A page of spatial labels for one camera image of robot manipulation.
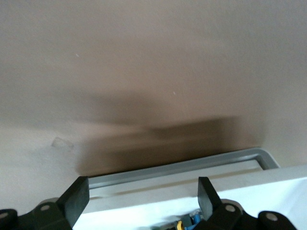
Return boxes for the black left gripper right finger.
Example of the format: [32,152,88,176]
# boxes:
[191,176,297,230]

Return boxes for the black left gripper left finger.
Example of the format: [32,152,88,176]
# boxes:
[0,175,90,230]

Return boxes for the green push button switch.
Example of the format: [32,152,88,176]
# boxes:
[176,210,204,230]

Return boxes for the cream plastic drawer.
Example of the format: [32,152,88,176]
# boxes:
[71,164,307,230]

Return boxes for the brown table mat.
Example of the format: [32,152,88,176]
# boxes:
[0,0,307,185]

